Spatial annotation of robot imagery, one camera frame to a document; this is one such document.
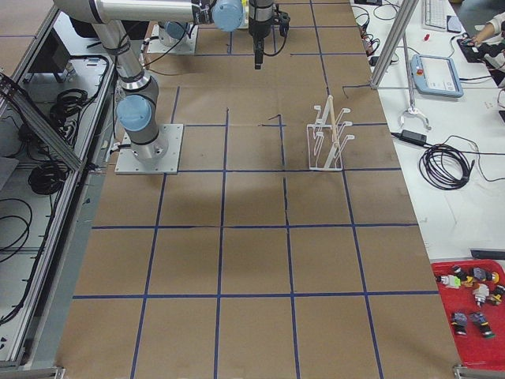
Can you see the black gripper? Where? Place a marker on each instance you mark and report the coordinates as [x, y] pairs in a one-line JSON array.
[[259, 24]]

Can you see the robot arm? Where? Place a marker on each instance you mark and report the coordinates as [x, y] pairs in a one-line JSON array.
[[171, 32], [136, 112]]

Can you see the reacher grabber tool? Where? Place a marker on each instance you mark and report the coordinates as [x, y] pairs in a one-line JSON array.
[[411, 111]]

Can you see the black power adapter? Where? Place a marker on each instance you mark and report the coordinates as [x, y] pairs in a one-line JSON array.
[[411, 137]]

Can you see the teach pendant tablet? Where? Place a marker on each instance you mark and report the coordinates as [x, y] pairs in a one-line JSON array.
[[435, 75]]

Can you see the white keyboard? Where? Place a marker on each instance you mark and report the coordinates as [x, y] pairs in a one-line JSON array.
[[434, 15]]

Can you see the red parts tray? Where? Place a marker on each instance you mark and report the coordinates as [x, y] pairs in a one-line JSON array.
[[472, 293]]

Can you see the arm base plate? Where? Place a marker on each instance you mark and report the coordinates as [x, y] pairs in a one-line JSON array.
[[160, 157], [154, 45]]

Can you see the white wire cup rack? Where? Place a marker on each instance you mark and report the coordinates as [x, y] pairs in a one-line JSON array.
[[327, 137]]

